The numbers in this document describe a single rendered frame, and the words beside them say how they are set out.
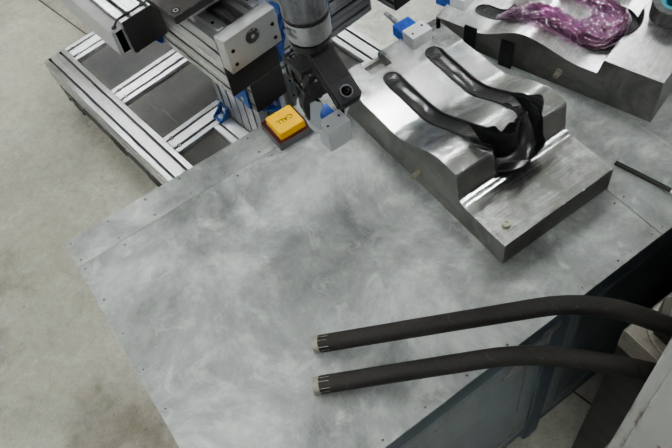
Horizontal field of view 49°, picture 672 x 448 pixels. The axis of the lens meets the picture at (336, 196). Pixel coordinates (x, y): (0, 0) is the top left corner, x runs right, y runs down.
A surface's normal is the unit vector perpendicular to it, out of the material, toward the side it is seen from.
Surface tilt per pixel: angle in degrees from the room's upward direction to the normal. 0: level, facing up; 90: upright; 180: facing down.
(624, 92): 90
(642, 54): 0
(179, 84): 0
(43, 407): 0
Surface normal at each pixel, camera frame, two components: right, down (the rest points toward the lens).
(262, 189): -0.12, -0.58
